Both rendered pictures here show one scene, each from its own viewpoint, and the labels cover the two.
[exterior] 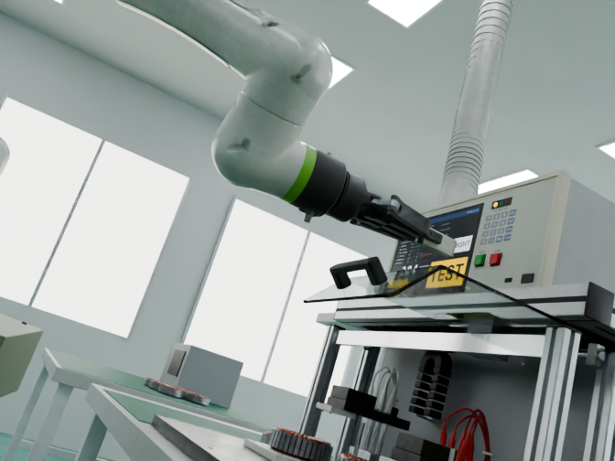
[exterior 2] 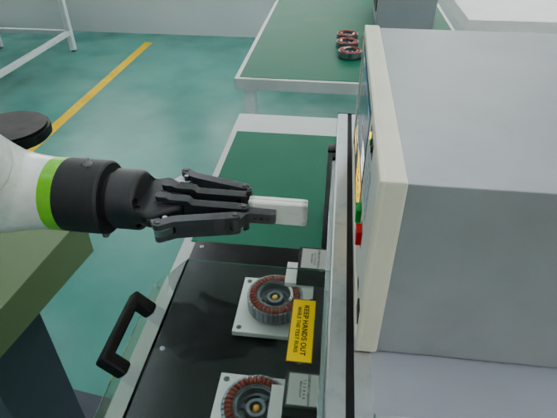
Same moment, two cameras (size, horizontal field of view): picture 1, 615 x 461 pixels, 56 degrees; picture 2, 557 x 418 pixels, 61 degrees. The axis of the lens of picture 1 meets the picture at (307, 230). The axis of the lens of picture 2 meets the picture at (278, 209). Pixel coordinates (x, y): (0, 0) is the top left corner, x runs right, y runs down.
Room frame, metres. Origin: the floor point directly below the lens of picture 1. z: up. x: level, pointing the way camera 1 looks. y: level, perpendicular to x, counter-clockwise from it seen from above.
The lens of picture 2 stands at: (0.50, -0.43, 1.52)
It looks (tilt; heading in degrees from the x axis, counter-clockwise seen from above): 36 degrees down; 28
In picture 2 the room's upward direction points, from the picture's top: straight up
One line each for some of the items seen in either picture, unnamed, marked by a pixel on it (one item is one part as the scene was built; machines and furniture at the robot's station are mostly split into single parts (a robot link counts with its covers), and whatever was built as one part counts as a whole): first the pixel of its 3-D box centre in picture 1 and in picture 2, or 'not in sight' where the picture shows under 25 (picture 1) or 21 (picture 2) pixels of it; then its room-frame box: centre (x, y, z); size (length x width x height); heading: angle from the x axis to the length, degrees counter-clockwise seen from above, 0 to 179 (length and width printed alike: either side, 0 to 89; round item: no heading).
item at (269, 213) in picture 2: (431, 233); (253, 220); (0.88, -0.19, 1.18); 0.05 x 0.03 x 0.01; 111
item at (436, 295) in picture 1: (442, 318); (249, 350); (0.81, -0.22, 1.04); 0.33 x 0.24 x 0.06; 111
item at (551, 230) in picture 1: (533, 283); (522, 166); (1.08, -0.45, 1.22); 0.44 x 0.39 x 0.20; 21
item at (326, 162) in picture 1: (317, 186); (94, 198); (0.83, 0.01, 1.18); 0.09 x 0.06 x 0.12; 21
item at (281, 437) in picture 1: (300, 445); not in sight; (1.09, -0.10, 0.80); 0.11 x 0.11 x 0.04
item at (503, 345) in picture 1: (416, 341); (329, 260); (1.01, -0.24, 1.03); 0.62 x 0.01 x 0.03; 21
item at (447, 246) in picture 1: (437, 241); (278, 212); (0.91, -0.21, 1.18); 0.07 x 0.01 x 0.03; 111
